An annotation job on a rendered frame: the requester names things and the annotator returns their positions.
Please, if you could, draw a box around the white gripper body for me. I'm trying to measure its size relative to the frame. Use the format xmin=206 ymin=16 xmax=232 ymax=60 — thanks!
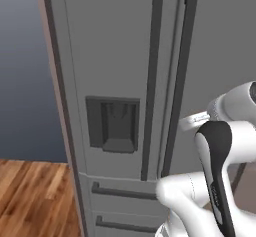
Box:
xmin=178 ymin=111 xmax=212 ymax=133

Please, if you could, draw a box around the dark fridge water dispenser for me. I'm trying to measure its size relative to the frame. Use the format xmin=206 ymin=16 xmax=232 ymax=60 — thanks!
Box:
xmin=84 ymin=95 xmax=141 ymax=155

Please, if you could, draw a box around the plain grey fridge door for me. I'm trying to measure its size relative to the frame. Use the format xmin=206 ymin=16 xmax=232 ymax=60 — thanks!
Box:
xmin=156 ymin=0 xmax=256 ymax=179

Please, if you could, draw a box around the grey fridge drawer front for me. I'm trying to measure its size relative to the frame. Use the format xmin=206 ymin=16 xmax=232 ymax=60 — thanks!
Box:
xmin=78 ymin=172 xmax=169 ymax=213
xmin=88 ymin=210 xmax=170 ymax=237

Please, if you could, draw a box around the grey french door fridge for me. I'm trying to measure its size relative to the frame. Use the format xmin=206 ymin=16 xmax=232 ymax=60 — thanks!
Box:
xmin=39 ymin=0 xmax=256 ymax=237

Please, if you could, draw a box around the grey fridge door with dispenser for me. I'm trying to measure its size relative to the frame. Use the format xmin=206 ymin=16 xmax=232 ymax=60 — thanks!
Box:
xmin=61 ymin=0 xmax=183 ymax=183

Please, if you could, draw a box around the brown fridge housing panel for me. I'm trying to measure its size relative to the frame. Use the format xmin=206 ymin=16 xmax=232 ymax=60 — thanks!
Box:
xmin=35 ymin=0 xmax=85 ymax=237

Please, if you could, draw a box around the dark long fridge door handle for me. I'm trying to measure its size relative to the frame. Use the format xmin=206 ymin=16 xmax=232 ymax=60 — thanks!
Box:
xmin=160 ymin=0 xmax=199 ymax=179
xmin=140 ymin=0 xmax=165 ymax=182

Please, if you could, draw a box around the dark fridge drawer handle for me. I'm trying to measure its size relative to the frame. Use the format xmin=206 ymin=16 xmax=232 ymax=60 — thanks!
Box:
xmin=91 ymin=181 xmax=159 ymax=201
xmin=95 ymin=215 xmax=162 ymax=234

